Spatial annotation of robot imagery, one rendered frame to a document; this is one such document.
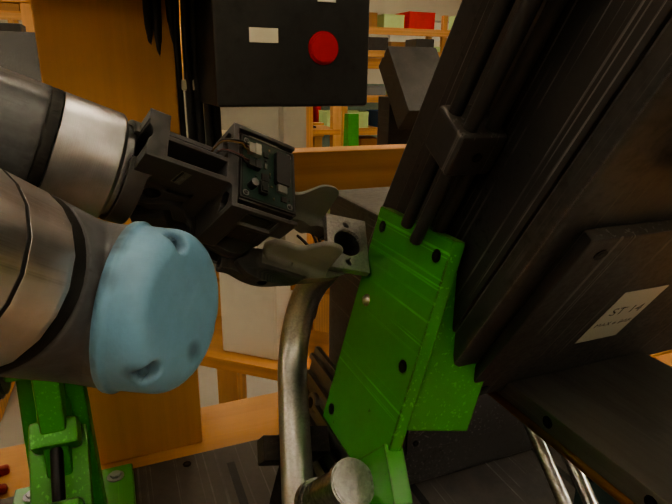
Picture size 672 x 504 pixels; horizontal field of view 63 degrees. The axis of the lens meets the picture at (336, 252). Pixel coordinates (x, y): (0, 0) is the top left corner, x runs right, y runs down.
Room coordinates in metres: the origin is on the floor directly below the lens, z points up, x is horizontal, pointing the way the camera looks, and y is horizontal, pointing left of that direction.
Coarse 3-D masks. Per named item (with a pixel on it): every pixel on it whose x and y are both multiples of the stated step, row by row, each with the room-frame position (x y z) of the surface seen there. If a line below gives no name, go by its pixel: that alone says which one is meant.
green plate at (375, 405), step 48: (384, 240) 0.45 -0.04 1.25; (432, 240) 0.39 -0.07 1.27; (384, 288) 0.43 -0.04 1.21; (432, 288) 0.37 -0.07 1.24; (384, 336) 0.41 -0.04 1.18; (432, 336) 0.36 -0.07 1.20; (336, 384) 0.45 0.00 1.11; (384, 384) 0.38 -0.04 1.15; (432, 384) 0.38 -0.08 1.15; (480, 384) 0.40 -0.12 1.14; (336, 432) 0.42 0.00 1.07; (384, 432) 0.36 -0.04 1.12
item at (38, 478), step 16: (32, 432) 0.45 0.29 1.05; (64, 432) 0.46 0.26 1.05; (80, 432) 0.48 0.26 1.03; (32, 448) 0.44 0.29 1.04; (48, 448) 0.45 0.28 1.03; (80, 448) 0.47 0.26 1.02; (32, 464) 0.45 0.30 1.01; (80, 464) 0.46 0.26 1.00; (32, 480) 0.44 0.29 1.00; (48, 480) 0.45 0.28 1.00; (64, 480) 0.44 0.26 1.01; (80, 480) 0.45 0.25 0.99; (32, 496) 0.43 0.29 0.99; (48, 496) 0.44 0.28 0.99; (64, 496) 0.43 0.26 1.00; (80, 496) 0.44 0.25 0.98
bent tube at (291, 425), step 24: (336, 216) 0.48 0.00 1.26; (336, 240) 0.49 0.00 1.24; (360, 240) 0.47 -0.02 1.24; (336, 264) 0.45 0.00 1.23; (360, 264) 0.46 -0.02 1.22; (312, 288) 0.50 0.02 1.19; (288, 312) 0.52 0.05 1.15; (312, 312) 0.51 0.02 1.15; (288, 336) 0.51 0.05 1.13; (288, 360) 0.49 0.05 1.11; (288, 384) 0.48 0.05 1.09; (288, 408) 0.46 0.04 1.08; (288, 432) 0.44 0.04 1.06; (288, 456) 0.42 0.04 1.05; (288, 480) 0.41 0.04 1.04
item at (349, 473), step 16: (336, 464) 0.35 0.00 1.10; (352, 464) 0.36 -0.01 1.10; (320, 480) 0.36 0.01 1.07; (336, 480) 0.34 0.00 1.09; (352, 480) 0.35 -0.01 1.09; (368, 480) 0.35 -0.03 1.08; (304, 496) 0.37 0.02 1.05; (320, 496) 0.35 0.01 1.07; (336, 496) 0.33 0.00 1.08; (352, 496) 0.34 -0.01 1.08; (368, 496) 0.34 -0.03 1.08
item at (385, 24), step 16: (384, 16) 7.95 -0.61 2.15; (400, 16) 8.03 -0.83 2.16; (416, 16) 8.13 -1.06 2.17; (432, 16) 8.23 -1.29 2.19; (384, 32) 7.86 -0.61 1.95; (400, 32) 7.94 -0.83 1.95; (416, 32) 8.02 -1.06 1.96; (432, 32) 8.10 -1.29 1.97; (448, 32) 8.19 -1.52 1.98; (368, 64) 7.78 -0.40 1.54; (368, 96) 7.84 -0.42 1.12; (320, 112) 7.98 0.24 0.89; (352, 112) 7.80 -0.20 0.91; (368, 112) 7.87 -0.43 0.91; (368, 128) 7.84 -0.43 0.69; (368, 144) 7.92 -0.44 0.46
